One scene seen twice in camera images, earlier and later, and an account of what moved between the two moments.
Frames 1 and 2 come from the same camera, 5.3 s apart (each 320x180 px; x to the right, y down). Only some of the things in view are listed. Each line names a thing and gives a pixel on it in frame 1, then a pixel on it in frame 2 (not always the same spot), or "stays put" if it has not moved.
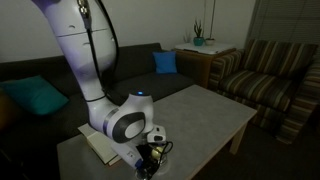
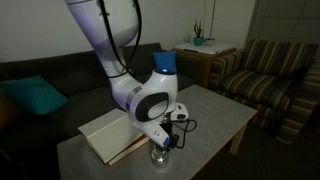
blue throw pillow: x=165 y=61 stays put
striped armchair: x=279 y=81 stays put
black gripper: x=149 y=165 to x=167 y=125
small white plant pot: x=209 y=41 stays put
